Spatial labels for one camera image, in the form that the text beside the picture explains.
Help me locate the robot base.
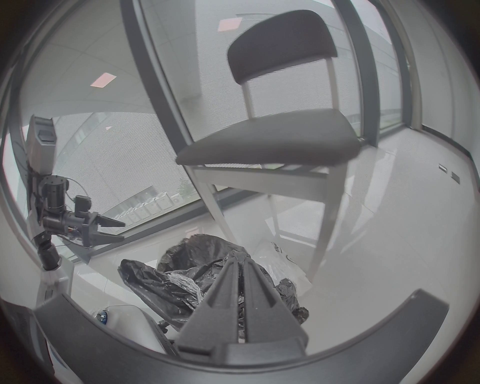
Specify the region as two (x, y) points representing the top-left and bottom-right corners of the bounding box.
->
(33, 259), (178, 356)

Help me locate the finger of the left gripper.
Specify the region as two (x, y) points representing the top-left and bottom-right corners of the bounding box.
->
(97, 213), (127, 229)
(93, 229), (125, 247)

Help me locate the clear printed wrapper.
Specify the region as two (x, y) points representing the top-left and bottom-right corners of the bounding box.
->
(252, 241), (313, 290)

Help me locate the grey chair with white legs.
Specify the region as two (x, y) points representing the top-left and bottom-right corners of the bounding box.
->
(175, 9), (365, 285)

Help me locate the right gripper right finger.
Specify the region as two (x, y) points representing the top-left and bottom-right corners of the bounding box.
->
(240, 256), (309, 356)

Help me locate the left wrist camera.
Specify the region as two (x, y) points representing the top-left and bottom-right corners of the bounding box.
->
(73, 194), (92, 219)

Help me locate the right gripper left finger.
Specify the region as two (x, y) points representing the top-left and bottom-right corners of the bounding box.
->
(175, 257), (243, 356)

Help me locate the black plastic bag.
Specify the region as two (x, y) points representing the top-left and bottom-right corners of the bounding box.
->
(118, 233), (276, 331)

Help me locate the crumpled black plastic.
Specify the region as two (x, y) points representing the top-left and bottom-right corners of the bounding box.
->
(275, 278), (310, 326)

